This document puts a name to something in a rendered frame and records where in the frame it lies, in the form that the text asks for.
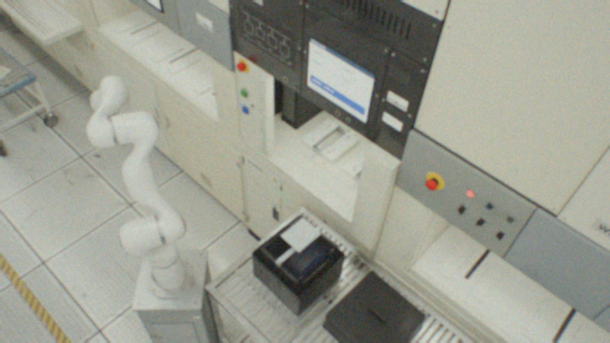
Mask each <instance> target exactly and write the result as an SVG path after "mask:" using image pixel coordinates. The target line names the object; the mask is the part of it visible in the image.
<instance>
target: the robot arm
mask: <svg viewBox="0 0 610 343"><path fill-rule="evenodd" d="M91 105H92V107H93V109H94V111H95V113H94V115H93V116H92V118H91V119H90V121H89V123H88V124H87V127H86V137H87V140H88V142H89V143H90V144H91V145H92V146H93V147H95V148H98V149H108V148H113V147H117V146H121V145H124V147H125V146H126V144H129V143H133V144H134V148H133V151H132V152H131V154H130V155H129V156H128V158H127V159H126V160H125V162H124V164H123V179H124V182H125V185H126V188H127V191H128V192H129V194H130V196H131V197H132V198H133V199H134V200H135V201H136V202H138V203H140V204H142V205H144V206H147V207H150V208H152V209H155V210H156V211H157V213H154V214H150V215H146V216H143V217H140V218H137V220H131V221H129V222H127V223H125V224H124V225H123V226H122V227H121V229H120V232H119V240H120V242H121V245H122V247H123V248H124V249H125V250H126V251H127V252H128V253H130V254H131V255H133V256H135V257H138V258H142V259H145V260H148V262H149V265H150V268H151V271H150V273H149V275H148V280H147V281H148V286H149V289H150V291H151V292H152V293H153V294H154V295H155V296H158V297H160V298H163V299H173V298H177V297H179V296H181V295H182V294H184V293H185V292H186V291H187V290H188V289H189V288H190V286H191V285H192V283H193V277H194V274H193V270H192V267H191V265H190V264H189V263H188V261H187V260H184V259H182V258H181V256H180V253H179V250H178V247H177V245H176V243H175V241H177V240H180V239H181V238H182V237H183V236H184V234H185V232H186V225H185V221H184V218H183V216H182V215H181V214H180V213H179V212H178V211H177V210H176V209H175V208H174V207H173V206H172V205H171V204H170V203H169V202H168V201H167V200H166V199H165V198H164V197H163V195H162V193H161V191H160V190H159V188H158V185H157V183H156V180H155V176H154V173H153V167H151V164H150V154H152V151H153V148H154V146H155V144H156V143H157V141H158V138H159V135H160V124H159V122H158V120H157V119H156V117H155V116H154V115H153V114H152V113H148V112H145V111H139V112H136V111H135V108H134V105H133V99H132V96H131V94H130V89H129V86H128V84H127V83H126V82H125V80H124V79H123V78H122V77H120V76H117V75H108V76H106V77H104V78H103V79H102V81H101V83H100V89H99V90H96V91H94V92H93V93H92V96H91Z"/></svg>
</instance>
